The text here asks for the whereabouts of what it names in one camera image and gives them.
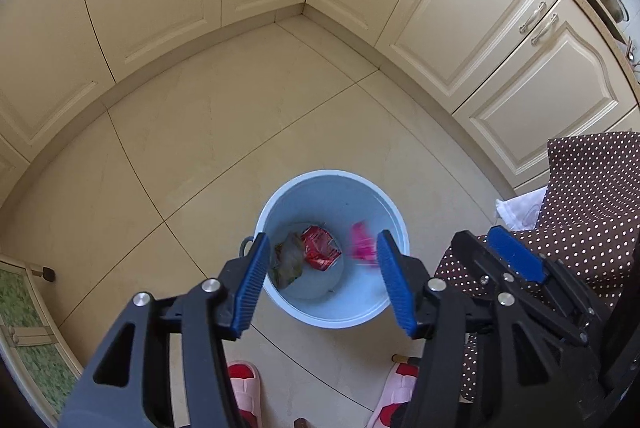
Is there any pink wrapper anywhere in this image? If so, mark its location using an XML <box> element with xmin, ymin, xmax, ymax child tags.
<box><xmin>350</xmin><ymin>220</ymin><xmax>380</xmax><ymax>265</ymax></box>

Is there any white cloth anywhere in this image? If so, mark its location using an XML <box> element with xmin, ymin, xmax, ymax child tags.
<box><xmin>495</xmin><ymin>188</ymin><xmax>548</xmax><ymax>231</ymax></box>

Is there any brown polka-dot tablecloth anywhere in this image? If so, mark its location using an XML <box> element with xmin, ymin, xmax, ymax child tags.
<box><xmin>432</xmin><ymin>132</ymin><xmax>640</xmax><ymax>401</ymax></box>

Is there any pink slipper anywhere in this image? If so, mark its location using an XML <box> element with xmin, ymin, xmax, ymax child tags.
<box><xmin>365</xmin><ymin>363</ymin><xmax>420</xmax><ymax>428</ymax></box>
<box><xmin>227</xmin><ymin>360</ymin><xmax>263</xmax><ymax>428</ymax></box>

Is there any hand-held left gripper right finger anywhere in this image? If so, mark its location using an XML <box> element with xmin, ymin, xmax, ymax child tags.
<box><xmin>376</xmin><ymin>230</ymin><xmax>608</xmax><ymax>428</ymax></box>

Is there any crumpled clear plastic wrapper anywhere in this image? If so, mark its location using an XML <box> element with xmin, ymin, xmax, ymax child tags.
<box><xmin>271</xmin><ymin>232</ymin><xmax>307</xmax><ymax>289</ymax></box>

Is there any white leg with black foot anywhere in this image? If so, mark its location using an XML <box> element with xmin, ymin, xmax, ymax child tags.
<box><xmin>25</xmin><ymin>262</ymin><xmax>57</xmax><ymax>283</ymax></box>

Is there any green patterned glass door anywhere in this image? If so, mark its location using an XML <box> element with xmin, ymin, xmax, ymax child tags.
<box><xmin>0</xmin><ymin>253</ymin><xmax>86</xmax><ymax>424</ymax></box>

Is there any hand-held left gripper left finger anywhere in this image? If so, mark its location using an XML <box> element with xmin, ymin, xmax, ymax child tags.
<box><xmin>60</xmin><ymin>232</ymin><xmax>273</xmax><ymax>428</ymax></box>

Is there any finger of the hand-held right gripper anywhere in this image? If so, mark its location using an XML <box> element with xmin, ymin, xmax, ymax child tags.
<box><xmin>486</xmin><ymin>226</ymin><xmax>612</xmax><ymax>325</ymax></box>
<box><xmin>451</xmin><ymin>230</ymin><xmax>594</xmax><ymax>350</ymax></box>

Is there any light blue plastic bin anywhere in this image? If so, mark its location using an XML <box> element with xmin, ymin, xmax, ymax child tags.
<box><xmin>239</xmin><ymin>169</ymin><xmax>411</xmax><ymax>328</ymax></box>

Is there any red snack packet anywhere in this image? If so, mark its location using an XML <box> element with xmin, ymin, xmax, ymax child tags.
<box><xmin>302</xmin><ymin>225</ymin><xmax>344</xmax><ymax>271</ymax></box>

